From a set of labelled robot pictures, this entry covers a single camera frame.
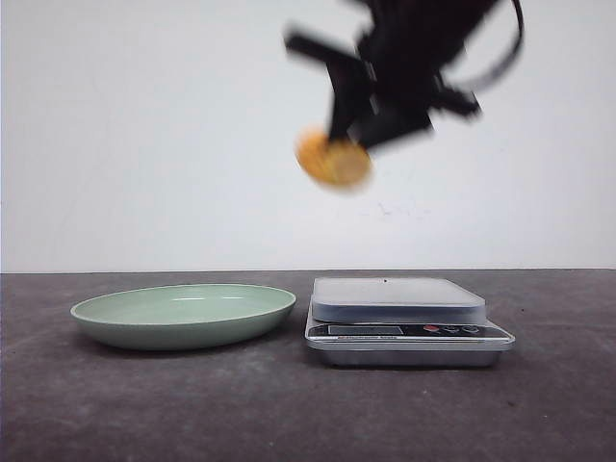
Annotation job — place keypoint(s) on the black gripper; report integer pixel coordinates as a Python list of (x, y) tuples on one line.
[(393, 78)]

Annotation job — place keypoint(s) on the silver digital kitchen scale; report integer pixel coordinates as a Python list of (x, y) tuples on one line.
[(401, 322)]

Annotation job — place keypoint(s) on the green shallow plate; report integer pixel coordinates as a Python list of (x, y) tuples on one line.
[(183, 317)]

